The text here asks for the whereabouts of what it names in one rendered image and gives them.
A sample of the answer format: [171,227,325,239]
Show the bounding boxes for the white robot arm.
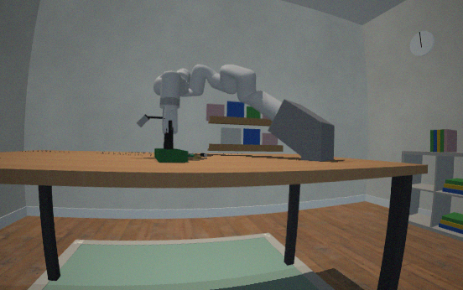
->
[153,65,282,121]

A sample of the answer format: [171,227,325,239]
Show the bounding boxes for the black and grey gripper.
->
[159,105,179,149]

